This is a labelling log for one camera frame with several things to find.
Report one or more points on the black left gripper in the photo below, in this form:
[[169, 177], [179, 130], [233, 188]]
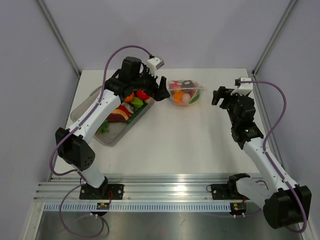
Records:
[[157, 92]]

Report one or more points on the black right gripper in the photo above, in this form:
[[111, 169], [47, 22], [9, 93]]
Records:
[[223, 93]]

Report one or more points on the orange toy orange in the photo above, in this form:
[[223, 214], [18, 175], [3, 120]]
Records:
[[129, 98], [177, 97]]

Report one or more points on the clear zip top bag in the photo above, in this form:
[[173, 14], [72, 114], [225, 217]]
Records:
[[175, 86]]

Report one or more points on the dark red toy apple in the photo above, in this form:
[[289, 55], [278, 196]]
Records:
[[188, 84]]

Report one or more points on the pink toy egg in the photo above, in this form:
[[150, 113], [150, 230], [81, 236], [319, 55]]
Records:
[[186, 98]]

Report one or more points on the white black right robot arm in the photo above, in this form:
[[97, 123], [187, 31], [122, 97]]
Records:
[[283, 201]]

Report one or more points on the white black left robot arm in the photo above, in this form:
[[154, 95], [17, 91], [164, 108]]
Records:
[[72, 144]]

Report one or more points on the clear plastic food tray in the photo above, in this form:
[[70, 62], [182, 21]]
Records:
[[116, 130]]

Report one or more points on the bright red toy tomato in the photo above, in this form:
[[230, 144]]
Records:
[[142, 95]]

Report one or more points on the green toy lime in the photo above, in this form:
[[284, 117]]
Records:
[[137, 103]]

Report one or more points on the red toy chili pepper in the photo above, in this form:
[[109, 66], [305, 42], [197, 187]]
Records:
[[124, 112]]

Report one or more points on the toy raw meat slab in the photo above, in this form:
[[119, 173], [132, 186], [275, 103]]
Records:
[[117, 118]]

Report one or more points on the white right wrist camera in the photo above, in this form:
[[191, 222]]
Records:
[[244, 86]]

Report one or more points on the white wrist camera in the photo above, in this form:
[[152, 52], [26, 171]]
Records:
[[244, 86], [154, 64]]

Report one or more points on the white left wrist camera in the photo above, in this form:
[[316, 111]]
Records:
[[154, 64]]

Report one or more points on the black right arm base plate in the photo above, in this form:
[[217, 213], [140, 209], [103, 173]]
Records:
[[221, 192]]

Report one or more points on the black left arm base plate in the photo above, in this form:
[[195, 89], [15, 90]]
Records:
[[109, 191]]

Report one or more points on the aluminium rail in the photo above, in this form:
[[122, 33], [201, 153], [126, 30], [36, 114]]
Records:
[[140, 188]]

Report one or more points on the white slotted cable duct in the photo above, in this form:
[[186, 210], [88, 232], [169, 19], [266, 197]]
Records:
[[139, 207]]

